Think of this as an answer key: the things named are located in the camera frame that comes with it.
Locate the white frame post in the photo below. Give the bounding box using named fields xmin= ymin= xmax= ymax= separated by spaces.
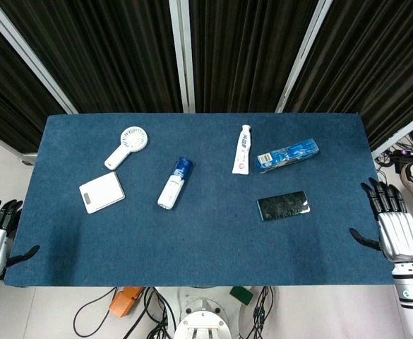
xmin=275 ymin=0 xmax=334 ymax=114
xmin=0 ymin=6 xmax=79 ymax=114
xmin=168 ymin=0 xmax=196 ymax=114

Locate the black cable bundle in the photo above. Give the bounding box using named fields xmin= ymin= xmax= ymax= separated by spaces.
xmin=244 ymin=286 xmax=276 ymax=339

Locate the orange box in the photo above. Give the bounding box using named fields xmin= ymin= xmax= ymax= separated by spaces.
xmin=109 ymin=286 xmax=144 ymax=319

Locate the black floor cable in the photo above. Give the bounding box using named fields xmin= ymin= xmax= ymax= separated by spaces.
xmin=73 ymin=287 xmax=118 ymax=338

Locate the blue table cloth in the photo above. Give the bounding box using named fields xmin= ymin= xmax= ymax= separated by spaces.
xmin=3 ymin=112 xmax=395 ymax=287

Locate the white handheld fan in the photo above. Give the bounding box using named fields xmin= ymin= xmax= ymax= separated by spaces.
xmin=104 ymin=126 xmax=150 ymax=171

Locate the black pleated curtain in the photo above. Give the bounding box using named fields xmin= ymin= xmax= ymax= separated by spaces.
xmin=0 ymin=0 xmax=413 ymax=153

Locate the blue toothpaste box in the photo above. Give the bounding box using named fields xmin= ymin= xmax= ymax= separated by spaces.
xmin=256 ymin=138 xmax=321 ymax=174

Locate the black power strip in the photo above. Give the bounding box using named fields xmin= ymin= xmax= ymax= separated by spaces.
xmin=393 ymin=150 xmax=413 ymax=170

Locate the blue and white bottle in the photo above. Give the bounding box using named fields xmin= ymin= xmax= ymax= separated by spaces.
xmin=157 ymin=157 xmax=194 ymax=210

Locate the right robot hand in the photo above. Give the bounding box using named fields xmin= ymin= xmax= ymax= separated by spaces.
xmin=349 ymin=177 xmax=413 ymax=263

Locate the black smartphone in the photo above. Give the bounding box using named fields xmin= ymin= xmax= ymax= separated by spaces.
xmin=256 ymin=191 xmax=311 ymax=222

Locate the white square digital scale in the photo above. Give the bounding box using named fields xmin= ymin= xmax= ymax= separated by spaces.
xmin=78 ymin=171 xmax=126 ymax=215

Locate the white toothpaste tube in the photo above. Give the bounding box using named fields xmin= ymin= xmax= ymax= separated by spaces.
xmin=232 ymin=124 xmax=253 ymax=175

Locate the green box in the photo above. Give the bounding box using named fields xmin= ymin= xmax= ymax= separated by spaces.
xmin=229 ymin=286 xmax=254 ymax=305

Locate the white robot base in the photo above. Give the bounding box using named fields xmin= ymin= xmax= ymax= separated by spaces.
xmin=173 ymin=286 xmax=249 ymax=339

